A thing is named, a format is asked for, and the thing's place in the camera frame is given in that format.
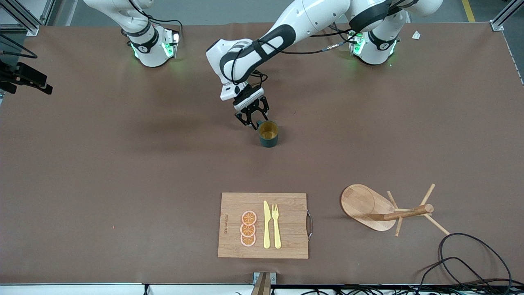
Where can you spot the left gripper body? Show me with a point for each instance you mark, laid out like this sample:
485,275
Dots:
248,102

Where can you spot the dark green cup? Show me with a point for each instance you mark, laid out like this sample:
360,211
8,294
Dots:
269,141

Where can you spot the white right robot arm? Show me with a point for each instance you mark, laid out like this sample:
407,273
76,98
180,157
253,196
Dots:
151,53

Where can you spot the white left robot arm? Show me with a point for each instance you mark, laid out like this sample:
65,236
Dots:
303,16

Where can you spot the wooden mug rack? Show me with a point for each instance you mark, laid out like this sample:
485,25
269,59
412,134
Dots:
362,203

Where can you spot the toy orange slice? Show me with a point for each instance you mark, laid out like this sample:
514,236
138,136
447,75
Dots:
248,241
247,230
249,218

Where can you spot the yellow plastic knife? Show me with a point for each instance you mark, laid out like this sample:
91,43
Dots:
267,229

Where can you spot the yellow plastic fork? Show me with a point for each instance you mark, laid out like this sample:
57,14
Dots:
277,233

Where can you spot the white paper scrap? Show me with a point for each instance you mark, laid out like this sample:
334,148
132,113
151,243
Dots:
416,35

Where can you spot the aluminium frame profile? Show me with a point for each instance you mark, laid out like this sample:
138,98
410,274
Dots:
28,24
505,16

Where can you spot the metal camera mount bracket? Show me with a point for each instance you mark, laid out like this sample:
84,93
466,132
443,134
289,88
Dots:
262,287

